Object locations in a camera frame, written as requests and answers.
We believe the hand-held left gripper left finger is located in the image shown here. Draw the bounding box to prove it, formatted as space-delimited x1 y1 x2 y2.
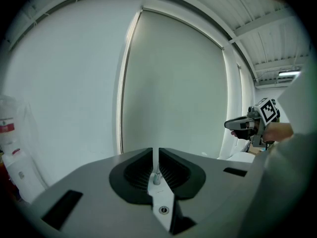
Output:
27 147 174 238

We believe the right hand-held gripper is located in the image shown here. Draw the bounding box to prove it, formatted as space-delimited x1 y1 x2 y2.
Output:
224 97 282 148

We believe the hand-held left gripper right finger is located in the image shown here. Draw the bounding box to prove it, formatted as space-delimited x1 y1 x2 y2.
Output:
158 147 256 236

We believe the person's right forearm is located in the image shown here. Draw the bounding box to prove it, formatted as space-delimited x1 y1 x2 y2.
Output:
263 121 295 144

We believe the person's right hand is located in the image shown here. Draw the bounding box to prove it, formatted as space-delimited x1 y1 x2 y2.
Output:
230 128 257 141

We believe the white ceramic toilet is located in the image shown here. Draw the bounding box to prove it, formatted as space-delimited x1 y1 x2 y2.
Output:
217 144 256 164

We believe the narrow pale window blind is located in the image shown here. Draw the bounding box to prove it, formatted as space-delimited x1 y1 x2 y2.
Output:
236 63 249 117

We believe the chrome faucet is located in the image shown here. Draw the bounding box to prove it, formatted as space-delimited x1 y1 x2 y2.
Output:
152 162 163 186

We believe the long ceiling light tube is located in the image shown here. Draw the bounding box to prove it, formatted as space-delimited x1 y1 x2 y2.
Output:
278 69 302 77

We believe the person's pale shirt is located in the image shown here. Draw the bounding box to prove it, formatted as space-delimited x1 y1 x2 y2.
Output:
237 58 317 238

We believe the large pale window blind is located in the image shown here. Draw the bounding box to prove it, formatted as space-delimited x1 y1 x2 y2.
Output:
122 8 229 159

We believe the white water dispenser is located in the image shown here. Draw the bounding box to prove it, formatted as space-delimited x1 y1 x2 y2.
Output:
1 148 48 204

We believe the white window frame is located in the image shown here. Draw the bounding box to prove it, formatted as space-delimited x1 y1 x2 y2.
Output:
115 6 142 155

